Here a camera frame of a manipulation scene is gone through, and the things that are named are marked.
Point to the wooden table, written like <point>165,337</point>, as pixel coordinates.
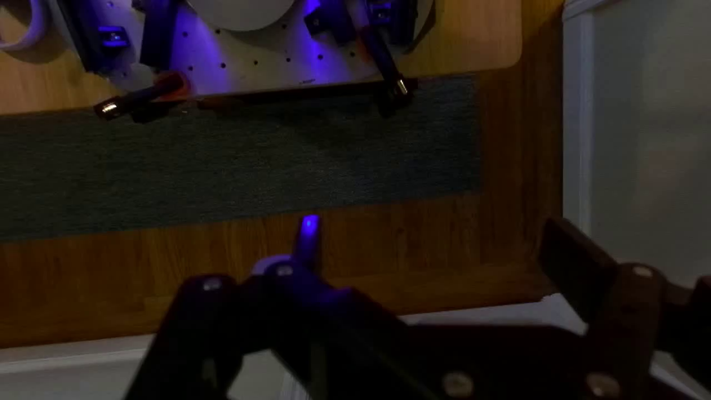
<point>413,245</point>

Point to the white door frame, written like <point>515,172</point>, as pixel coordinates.
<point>579,111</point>

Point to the black mounting bracket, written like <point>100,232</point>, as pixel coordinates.
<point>158,30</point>
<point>100,34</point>

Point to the white perforated base plate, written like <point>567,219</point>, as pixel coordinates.
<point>244,62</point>

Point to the black clamp with metal tip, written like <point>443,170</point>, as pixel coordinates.
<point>390,70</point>

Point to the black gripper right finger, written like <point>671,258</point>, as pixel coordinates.
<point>629,311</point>

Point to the round white robot base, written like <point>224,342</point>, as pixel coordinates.
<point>235,14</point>

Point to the black clamp with orange grip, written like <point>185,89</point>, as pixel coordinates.
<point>145,96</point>

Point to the dark green mat strip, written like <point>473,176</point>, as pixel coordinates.
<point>222,170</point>

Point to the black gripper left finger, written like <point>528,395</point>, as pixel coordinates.
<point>222,326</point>

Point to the white panel door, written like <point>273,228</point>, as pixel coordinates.
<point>651,135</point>

